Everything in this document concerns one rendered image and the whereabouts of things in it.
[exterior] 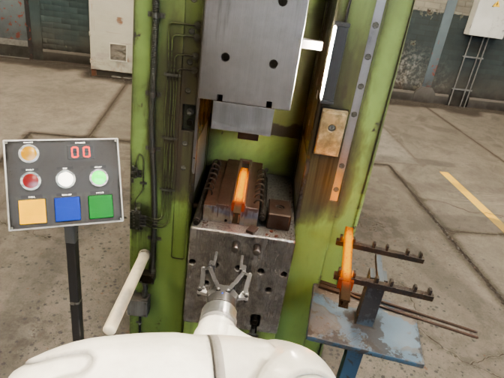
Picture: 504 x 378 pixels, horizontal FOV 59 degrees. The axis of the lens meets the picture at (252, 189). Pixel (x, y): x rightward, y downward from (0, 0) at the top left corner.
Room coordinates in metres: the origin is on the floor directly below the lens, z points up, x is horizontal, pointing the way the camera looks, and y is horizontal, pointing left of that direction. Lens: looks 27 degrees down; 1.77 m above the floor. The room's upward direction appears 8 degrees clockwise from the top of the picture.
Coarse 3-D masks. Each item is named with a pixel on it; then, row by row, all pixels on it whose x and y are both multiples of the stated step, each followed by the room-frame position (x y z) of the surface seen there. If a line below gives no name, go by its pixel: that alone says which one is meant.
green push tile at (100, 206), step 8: (88, 200) 1.22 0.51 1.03; (96, 200) 1.23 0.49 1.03; (104, 200) 1.24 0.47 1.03; (88, 208) 1.21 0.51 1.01; (96, 208) 1.22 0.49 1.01; (104, 208) 1.23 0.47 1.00; (112, 208) 1.24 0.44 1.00; (96, 216) 1.21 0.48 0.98; (104, 216) 1.22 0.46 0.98; (112, 216) 1.23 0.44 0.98
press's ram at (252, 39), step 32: (224, 0) 1.39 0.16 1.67; (256, 0) 1.40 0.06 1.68; (288, 0) 1.40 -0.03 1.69; (224, 32) 1.39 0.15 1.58; (256, 32) 1.40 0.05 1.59; (288, 32) 1.40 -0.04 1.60; (224, 64) 1.39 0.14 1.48; (256, 64) 1.40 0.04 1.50; (288, 64) 1.40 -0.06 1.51; (224, 96) 1.39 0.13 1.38; (256, 96) 1.40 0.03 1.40; (288, 96) 1.40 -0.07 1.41
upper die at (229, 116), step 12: (216, 108) 1.39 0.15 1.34; (228, 108) 1.39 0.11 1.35; (240, 108) 1.40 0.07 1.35; (252, 108) 1.40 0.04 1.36; (264, 108) 1.40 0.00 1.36; (216, 120) 1.39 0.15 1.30; (228, 120) 1.39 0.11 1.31; (240, 120) 1.40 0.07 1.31; (252, 120) 1.40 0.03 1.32; (264, 120) 1.40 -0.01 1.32; (252, 132) 1.40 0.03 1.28; (264, 132) 1.40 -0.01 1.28
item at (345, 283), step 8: (344, 232) 1.44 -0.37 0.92; (352, 232) 1.42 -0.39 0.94; (344, 240) 1.36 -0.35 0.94; (344, 248) 1.30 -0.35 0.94; (344, 256) 1.25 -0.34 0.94; (344, 264) 1.21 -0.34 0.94; (344, 272) 1.16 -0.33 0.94; (344, 280) 1.11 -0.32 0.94; (352, 280) 1.12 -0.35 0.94; (344, 288) 1.08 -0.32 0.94; (344, 296) 1.04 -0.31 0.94; (344, 304) 1.02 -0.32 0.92
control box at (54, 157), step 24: (24, 144) 1.24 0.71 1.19; (48, 144) 1.27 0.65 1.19; (72, 144) 1.30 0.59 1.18; (96, 144) 1.33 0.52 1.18; (24, 168) 1.20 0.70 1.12; (48, 168) 1.23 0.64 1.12; (72, 168) 1.26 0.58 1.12; (96, 168) 1.29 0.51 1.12; (120, 168) 1.32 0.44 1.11; (24, 192) 1.17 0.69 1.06; (48, 192) 1.19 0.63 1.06; (72, 192) 1.22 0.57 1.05; (96, 192) 1.25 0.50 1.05; (120, 192) 1.28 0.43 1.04; (48, 216) 1.16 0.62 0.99; (120, 216) 1.24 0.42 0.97
